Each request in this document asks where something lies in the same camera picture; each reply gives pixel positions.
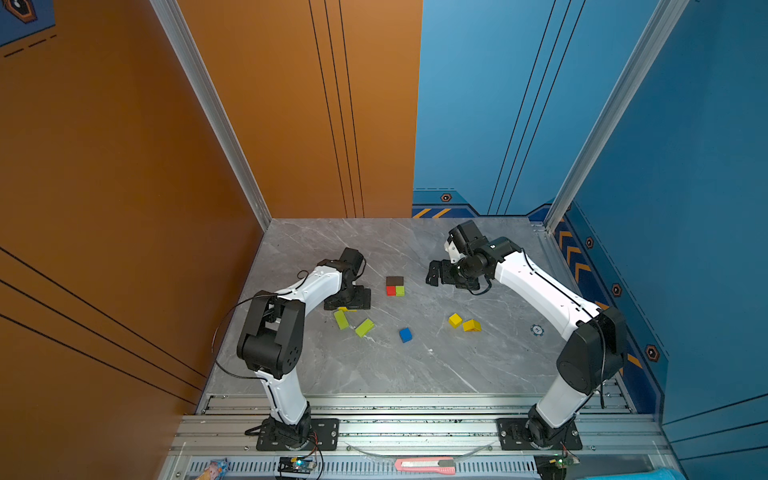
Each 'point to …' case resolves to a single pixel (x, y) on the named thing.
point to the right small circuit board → (561, 462)
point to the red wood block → (390, 291)
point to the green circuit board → (296, 465)
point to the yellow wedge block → (472, 326)
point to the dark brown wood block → (394, 280)
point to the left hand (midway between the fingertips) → (353, 301)
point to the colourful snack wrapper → (217, 471)
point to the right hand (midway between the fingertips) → (437, 281)
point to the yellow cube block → (455, 320)
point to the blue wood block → (406, 335)
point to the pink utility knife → (445, 465)
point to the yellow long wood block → (343, 308)
